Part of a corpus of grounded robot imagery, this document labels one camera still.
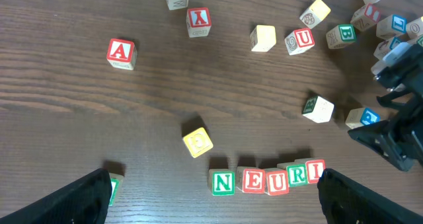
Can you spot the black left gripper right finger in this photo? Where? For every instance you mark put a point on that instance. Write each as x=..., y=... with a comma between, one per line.
x=343, y=200

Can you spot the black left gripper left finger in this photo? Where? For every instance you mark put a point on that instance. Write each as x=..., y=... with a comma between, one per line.
x=85, y=200

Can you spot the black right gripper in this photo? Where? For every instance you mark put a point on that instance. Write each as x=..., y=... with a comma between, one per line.
x=399, y=140

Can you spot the blue P block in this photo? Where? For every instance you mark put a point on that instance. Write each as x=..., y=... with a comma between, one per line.
x=361, y=117

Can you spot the red i block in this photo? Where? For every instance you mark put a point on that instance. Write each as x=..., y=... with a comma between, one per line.
x=315, y=168
x=366, y=17

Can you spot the green R block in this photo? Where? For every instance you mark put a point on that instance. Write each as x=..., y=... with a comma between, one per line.
x=297, y=173

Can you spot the red u block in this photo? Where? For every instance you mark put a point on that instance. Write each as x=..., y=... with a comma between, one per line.
x=299, y=41
x=276, y=182

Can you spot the red E block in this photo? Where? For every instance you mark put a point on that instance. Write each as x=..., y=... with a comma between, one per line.
x=250, y=180

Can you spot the green N block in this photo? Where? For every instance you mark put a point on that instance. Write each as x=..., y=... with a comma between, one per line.
x=221, y=182

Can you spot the green J block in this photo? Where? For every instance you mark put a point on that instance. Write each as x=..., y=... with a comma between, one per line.
x=116, y=182

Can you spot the plain white wooden block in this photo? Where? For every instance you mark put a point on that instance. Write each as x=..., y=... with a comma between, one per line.
x=318, y=109

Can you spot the blue T block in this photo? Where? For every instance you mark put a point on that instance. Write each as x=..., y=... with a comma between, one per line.
x=385, y=47

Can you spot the green Z block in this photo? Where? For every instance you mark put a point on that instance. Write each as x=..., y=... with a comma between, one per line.
x=418, y=40

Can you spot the green B block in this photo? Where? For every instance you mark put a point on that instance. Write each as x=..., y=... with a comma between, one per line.
x=341, y=36

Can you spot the blue L block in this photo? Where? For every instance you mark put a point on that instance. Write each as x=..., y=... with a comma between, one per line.
x=391, y=26

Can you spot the yellow block left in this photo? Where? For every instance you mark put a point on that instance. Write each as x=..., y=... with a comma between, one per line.
x=198, y=142

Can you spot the yellow block top middle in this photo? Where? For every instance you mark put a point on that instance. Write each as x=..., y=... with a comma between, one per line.
x=315, y=14

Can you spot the red A block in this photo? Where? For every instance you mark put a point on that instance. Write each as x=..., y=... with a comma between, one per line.
x=122, y=54

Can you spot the yellow O block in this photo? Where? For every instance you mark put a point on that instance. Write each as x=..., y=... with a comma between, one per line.
x=262, y=38

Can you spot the red Y block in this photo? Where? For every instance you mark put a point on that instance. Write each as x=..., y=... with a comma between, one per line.
x=198, y=22

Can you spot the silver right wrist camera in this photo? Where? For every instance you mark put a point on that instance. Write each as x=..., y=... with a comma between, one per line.
x=391, y=58

